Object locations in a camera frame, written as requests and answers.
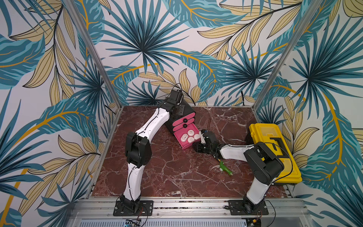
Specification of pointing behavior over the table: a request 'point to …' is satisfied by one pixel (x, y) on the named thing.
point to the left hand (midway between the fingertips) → (179, 109)
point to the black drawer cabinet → (188, 110)
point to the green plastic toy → (222, 166)
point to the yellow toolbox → (271, 134)
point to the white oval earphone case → (184, 137)
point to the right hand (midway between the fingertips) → (194, 145)
